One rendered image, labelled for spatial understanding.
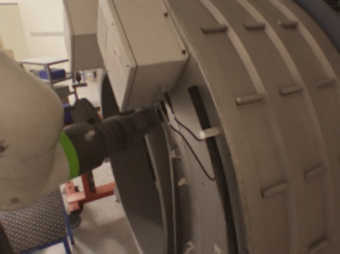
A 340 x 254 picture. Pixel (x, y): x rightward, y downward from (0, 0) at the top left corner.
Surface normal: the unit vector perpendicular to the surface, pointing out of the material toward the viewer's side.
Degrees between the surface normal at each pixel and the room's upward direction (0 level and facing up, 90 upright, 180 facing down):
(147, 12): 43
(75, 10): 55
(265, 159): 64
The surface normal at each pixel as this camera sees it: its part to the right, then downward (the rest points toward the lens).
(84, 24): 0.33, -0.26
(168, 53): 0.27, -0.46
